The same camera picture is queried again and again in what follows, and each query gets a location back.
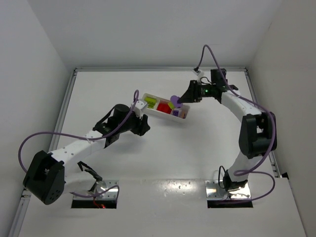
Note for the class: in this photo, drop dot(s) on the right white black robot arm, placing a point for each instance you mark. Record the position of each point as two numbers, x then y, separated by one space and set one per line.
257 135

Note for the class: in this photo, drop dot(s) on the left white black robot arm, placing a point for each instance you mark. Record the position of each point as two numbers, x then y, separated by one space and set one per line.
63 170

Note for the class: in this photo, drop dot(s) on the light purple round lego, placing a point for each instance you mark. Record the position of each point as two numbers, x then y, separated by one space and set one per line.
174 100

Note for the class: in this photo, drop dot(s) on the white three-compartment tray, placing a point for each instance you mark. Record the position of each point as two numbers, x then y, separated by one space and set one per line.
162 115

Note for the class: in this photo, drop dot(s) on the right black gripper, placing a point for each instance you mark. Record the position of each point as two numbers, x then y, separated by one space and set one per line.
193 91

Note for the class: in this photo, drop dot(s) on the lime green lego brick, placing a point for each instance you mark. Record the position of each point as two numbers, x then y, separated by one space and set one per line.
151 105

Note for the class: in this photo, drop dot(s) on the metal base plate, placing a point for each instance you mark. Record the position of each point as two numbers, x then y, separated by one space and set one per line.
215 192
107 190

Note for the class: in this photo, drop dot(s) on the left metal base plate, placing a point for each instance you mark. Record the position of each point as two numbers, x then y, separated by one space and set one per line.
107 190

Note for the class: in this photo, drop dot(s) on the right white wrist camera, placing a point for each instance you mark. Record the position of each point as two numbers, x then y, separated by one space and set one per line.
198 72

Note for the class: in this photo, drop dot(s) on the lime green lego plate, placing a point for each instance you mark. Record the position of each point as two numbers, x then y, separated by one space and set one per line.
150 100

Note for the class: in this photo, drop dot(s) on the red half-round lego brick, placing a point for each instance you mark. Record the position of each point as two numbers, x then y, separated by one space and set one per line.
163 107

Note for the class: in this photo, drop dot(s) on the red rectangular lego brick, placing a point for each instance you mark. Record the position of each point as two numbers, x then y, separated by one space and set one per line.
171 105

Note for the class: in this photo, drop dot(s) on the purple curved lego brick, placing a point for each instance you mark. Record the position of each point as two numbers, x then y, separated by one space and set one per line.
182 115

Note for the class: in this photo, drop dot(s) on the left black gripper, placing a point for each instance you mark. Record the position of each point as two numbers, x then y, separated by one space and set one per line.
138 125

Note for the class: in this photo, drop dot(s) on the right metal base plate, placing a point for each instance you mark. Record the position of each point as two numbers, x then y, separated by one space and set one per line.
215 192

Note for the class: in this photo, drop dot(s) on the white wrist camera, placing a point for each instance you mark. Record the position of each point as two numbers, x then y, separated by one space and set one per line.
198 72
140 106

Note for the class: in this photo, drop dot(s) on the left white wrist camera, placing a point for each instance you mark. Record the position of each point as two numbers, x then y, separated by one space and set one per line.
140 106

